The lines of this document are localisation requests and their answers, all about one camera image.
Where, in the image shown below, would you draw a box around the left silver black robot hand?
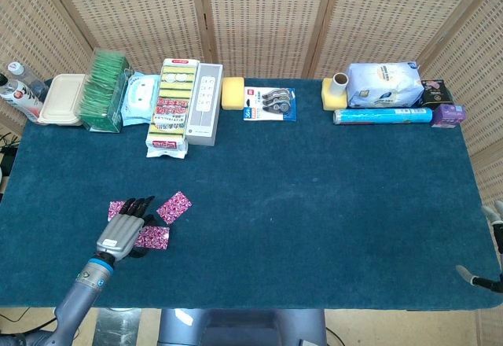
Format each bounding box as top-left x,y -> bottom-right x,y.
95,195 -> 157,261

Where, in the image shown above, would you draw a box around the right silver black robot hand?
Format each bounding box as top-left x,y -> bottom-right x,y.
455,200 -> 503,294

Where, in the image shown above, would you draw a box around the pink patterned sachet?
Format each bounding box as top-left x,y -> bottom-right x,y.
108,201 -> 130,223
156,191 -> 193,223
135,226 -> 171,250

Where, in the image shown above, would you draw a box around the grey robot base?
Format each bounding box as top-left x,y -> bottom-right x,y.
156,308 -> 328,346

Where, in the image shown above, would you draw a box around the grey metal table leg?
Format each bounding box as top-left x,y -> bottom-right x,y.
94,308 -> 142,346

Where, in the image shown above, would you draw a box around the yellow green sponge multipack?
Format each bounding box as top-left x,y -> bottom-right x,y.
145,57 -> 201,160

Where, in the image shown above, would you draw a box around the small purple box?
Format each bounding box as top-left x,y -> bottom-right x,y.
430,104 -> 468,128

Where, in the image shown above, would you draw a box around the light blue wet wipes pack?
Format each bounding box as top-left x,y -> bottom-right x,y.
120,71 -> 162,127

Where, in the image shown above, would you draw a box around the green tea bag box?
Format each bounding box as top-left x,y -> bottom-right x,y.
79,48 -> 133,134

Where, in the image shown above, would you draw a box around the beige lunch box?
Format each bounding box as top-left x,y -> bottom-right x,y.
38,73 -> 87,127

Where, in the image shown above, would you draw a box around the white power strip box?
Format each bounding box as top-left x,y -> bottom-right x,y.
184,62 -> 224,147

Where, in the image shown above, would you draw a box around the black box pink print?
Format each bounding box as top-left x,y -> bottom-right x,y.
420,79 -> 453,110

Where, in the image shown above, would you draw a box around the dark blue felt table mat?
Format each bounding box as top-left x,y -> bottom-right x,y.
0,77 -> 502,311

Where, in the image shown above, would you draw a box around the white bottle red label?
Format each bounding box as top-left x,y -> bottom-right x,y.
0,73 -> 45,123

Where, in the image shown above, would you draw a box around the blue plastic wrap roll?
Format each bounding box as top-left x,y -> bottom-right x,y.
332,106 -> 433,126

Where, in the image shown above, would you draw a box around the yellow sponge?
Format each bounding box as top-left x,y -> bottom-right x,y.
321,77 -> 350,112
221,77 -> 247,111

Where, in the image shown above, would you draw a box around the clear bottle white cap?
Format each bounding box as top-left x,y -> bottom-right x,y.
7,61 -> 50,95

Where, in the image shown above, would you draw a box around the white blue tissue pack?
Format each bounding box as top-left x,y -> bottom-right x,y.
345,61 -> 426,109

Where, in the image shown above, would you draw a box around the correction tape blister pack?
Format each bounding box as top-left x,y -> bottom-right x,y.
242,86 -> 298,123

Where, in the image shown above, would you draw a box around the white paper roll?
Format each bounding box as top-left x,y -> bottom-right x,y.
332,72 -> 350,96

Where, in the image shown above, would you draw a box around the wooden woven folding screen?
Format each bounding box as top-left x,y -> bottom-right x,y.
0,0 -> 503,346

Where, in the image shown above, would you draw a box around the black floor cables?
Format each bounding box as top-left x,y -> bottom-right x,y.
0,133 -> 19,174

